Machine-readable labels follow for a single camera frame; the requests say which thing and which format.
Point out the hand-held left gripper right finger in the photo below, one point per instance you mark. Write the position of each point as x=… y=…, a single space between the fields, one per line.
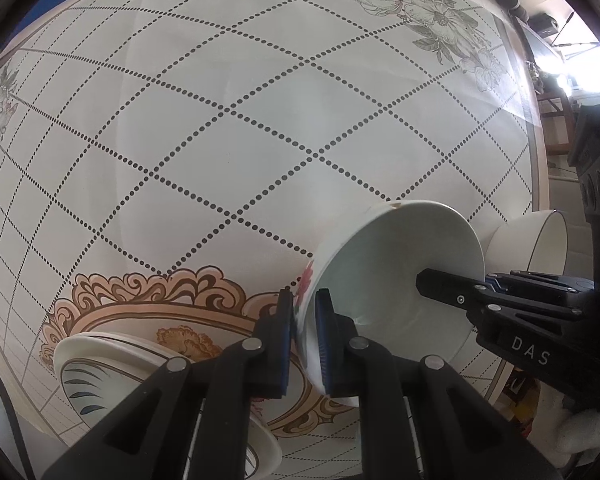
x=325 y=345

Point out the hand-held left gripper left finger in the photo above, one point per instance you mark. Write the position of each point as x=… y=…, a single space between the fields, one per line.
x=284 y=345

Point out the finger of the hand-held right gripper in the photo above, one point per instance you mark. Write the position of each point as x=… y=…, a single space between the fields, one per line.
x=540 y=282
x=530 y=345

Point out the white bowl dark rim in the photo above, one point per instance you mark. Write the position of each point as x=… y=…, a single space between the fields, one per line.
x=510 y=250

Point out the white bowl red floral outside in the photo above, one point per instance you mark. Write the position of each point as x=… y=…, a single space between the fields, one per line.
x=390 y=270

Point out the white plate red floral print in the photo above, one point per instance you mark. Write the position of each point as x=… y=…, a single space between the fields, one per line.
x=272 y=445

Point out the person's right forearm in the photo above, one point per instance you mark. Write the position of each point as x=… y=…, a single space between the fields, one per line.
x=590 y=435

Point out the dark wooden chair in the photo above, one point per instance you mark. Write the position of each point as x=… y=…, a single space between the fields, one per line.
x=560 y=125

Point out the window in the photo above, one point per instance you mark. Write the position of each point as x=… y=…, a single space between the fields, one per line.
x=585 y=65

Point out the printed floral tablecloth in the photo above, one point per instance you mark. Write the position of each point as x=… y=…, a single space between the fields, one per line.
x=230 y=135

